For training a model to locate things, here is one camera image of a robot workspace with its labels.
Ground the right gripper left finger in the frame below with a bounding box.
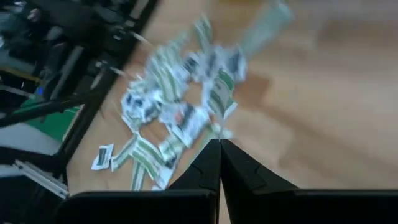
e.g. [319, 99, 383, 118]
[169, 139, 221, 191]

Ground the silver edge bracket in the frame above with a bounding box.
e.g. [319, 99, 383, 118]
[14, 159, 70, 200]

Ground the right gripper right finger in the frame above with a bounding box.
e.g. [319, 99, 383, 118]
[220, 139, 299, 192]

